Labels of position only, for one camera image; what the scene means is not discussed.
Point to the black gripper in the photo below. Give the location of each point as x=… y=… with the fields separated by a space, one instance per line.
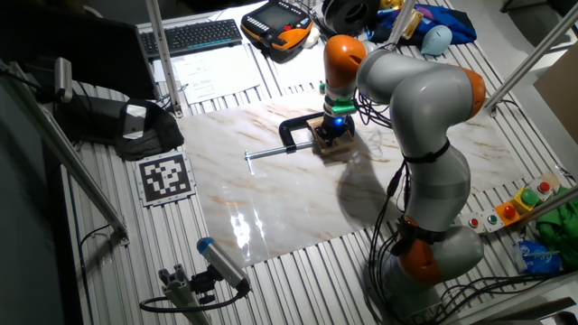
x=336 y=124

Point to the miniature wooden sliding window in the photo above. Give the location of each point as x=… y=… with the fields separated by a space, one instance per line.
x=336 y=146

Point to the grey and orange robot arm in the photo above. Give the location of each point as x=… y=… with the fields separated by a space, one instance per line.
x=429 y=104

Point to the green flange adapter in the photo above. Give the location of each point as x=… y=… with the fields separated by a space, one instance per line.
x=343 y=107

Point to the black metal C-clamp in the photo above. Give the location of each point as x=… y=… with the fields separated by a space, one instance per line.
x=285 y=133

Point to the blank white paper sheet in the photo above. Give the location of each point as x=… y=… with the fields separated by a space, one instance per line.
x=293 y=67

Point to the white marble pattern board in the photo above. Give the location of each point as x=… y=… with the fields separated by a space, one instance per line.
x=280 y=203

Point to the small white round object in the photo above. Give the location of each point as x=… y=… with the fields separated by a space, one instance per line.
x=311 y=38

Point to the orange black teach pendant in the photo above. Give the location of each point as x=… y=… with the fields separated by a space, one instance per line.
x=275 y=27

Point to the black filament spool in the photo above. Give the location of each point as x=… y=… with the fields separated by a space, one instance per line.
x=347 y=15

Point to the printed paper sheet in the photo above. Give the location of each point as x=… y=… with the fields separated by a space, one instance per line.
x=217 y=74

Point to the golden brown small box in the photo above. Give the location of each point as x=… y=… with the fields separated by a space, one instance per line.
x=412 y=23

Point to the yellow toy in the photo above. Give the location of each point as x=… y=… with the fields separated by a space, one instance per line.
x=392 y=3

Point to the light blue egg-shaped object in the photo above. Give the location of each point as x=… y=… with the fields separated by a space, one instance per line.
x=437 y=39

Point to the black white fiducial marker board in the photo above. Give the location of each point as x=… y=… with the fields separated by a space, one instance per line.
x=165 y=178

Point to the black computer keyboard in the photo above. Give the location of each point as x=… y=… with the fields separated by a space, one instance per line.
x=189 y=36

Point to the black fabric bag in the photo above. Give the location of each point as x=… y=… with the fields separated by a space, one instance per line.
x=155 y=135

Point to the small white box red button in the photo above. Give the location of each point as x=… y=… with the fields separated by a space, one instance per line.
x=473 y=222

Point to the blue cloth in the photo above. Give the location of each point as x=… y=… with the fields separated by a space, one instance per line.
x=456 y=22

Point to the small grey white device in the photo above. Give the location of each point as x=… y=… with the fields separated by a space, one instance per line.
x=134 y=121

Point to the small white box green button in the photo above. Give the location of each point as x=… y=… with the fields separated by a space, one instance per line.
x=492 y=219

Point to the orange box with red button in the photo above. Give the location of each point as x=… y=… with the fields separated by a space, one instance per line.
x=509 y=212

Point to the short aluminium profile stub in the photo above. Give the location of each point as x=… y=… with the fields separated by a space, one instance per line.
x=180 y=293

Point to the yellow box with green button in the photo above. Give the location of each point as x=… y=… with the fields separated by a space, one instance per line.
x=529 y=197

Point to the grey box with red button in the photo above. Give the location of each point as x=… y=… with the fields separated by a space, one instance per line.
x=544 y=186

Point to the short slanted aluminium beam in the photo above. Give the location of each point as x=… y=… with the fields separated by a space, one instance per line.
x=551 y=205

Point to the brown cardboard box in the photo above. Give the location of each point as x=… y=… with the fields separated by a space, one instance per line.
x=560 y=90

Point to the black laptop screen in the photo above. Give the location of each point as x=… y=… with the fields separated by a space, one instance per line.
x=90 y=54

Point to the blue plastic bag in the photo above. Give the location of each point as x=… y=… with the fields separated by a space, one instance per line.
x=537 y=259

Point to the green cloth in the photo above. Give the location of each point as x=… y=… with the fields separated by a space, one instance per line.
x=560 y=230

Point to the long slanted aluminium beam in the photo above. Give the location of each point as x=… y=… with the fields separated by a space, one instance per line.
x=68 y=153

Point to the silver webcam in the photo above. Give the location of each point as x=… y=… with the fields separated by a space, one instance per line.
x=63 y=79

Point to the thin aluminium post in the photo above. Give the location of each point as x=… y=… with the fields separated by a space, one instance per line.
x=399 y=22

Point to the silver camera with blue cap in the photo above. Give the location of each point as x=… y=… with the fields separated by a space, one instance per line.
x=221 y=262

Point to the upright aluminium post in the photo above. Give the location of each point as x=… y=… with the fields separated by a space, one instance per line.
x=161 y=49

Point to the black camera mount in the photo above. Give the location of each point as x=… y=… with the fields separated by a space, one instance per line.
x=203 y=284

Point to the aluminium beam with foot bracket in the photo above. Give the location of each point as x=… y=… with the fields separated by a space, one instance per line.
x=542 y=45

